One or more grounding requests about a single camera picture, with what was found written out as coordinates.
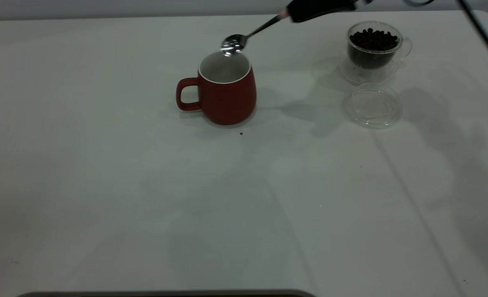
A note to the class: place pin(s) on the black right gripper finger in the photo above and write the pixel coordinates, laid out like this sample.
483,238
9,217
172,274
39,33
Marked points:
318,9

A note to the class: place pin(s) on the red ceramic mug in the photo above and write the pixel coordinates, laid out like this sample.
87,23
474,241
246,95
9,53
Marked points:
227,103

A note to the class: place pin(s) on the clear double-walled glass cup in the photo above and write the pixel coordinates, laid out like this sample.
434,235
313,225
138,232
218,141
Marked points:
367,75

